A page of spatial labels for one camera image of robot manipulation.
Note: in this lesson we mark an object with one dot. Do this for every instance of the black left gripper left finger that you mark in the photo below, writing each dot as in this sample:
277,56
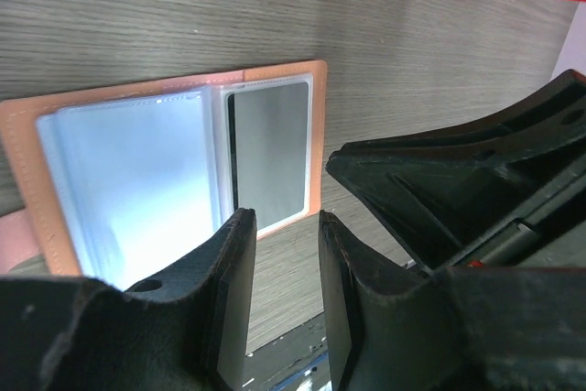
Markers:
183,328

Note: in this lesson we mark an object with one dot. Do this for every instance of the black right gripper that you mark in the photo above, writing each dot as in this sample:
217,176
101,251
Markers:
491,192

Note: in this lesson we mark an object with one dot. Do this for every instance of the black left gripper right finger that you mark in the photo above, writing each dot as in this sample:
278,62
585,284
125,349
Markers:
461,328

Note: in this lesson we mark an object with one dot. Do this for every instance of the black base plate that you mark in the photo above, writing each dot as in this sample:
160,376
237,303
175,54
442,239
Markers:
295,360

